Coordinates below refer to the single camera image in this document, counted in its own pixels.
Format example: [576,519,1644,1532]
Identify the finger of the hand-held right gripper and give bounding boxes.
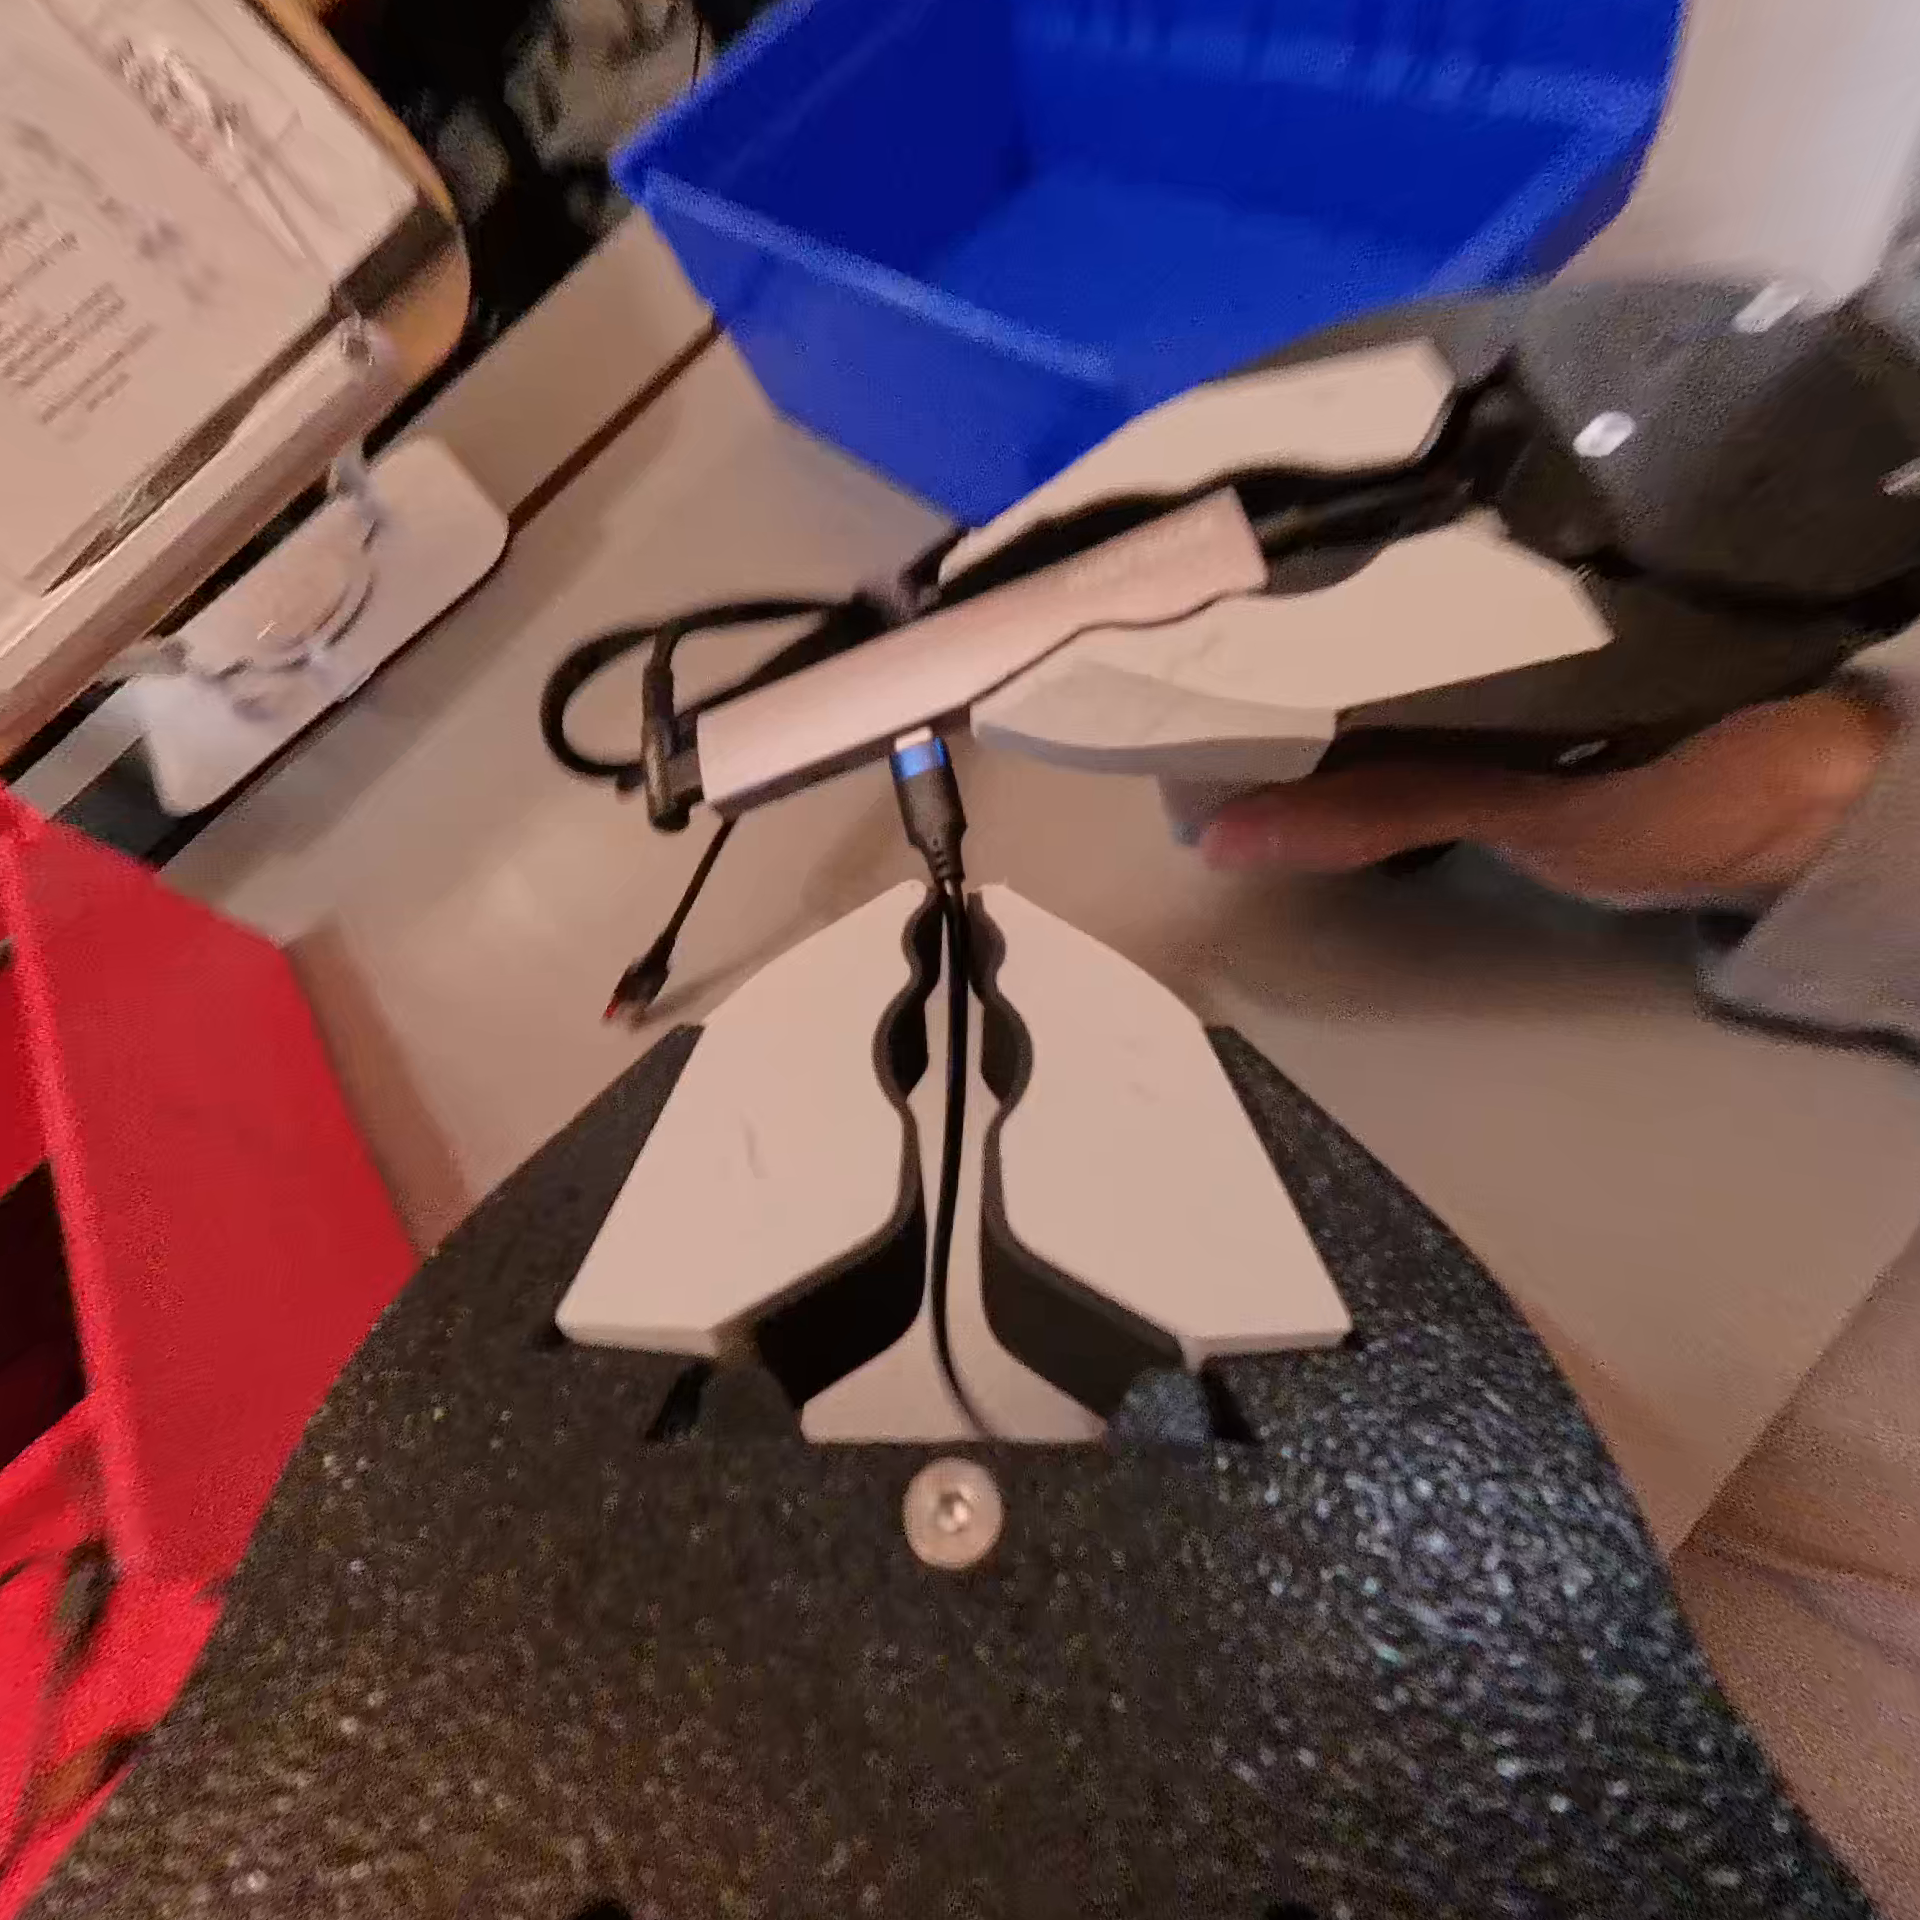
[971,509,1614,789]
[938,344,1465,578]

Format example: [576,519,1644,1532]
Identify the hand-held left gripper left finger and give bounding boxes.
[555,880,932,1404]

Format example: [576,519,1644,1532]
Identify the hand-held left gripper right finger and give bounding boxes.
[964,884,1355,1413]

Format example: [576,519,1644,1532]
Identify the black cable blue plug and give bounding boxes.
[884,724,1039,1433]

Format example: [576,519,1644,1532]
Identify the grey usb hub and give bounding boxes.
[697,488,1273,819]

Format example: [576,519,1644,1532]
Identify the blue plastic bin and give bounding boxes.
[612,0,1690,529]

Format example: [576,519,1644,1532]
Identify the black looped hub cable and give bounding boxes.
[540,592,962,835]

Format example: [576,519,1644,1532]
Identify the red plastic bin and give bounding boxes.
[0,779,424,1920]

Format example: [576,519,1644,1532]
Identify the person's right forearm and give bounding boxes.
[1697,721,1920,1059]

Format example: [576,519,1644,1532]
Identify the grey desk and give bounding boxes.
[0,202,1920,1920]

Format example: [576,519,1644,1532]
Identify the person's right hand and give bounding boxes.
[1192,674,1907,904]

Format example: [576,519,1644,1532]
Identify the instruction sheet in clear stand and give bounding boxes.
[0,0,474,752]

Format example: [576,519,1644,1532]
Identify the thin cable red tip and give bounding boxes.
[609,816,736,1028]

